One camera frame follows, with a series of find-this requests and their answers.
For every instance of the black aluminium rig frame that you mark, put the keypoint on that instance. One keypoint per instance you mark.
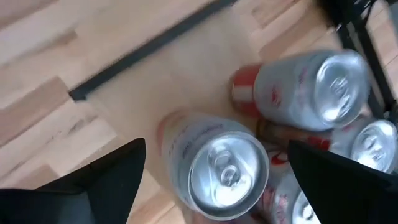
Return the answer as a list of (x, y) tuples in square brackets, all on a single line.
[(373, 62)]

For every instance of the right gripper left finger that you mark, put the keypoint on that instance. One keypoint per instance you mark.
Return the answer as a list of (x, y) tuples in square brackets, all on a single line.
[(102, 193)]

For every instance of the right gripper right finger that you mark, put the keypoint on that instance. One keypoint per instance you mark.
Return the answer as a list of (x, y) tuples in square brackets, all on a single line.
[(348, 199)]

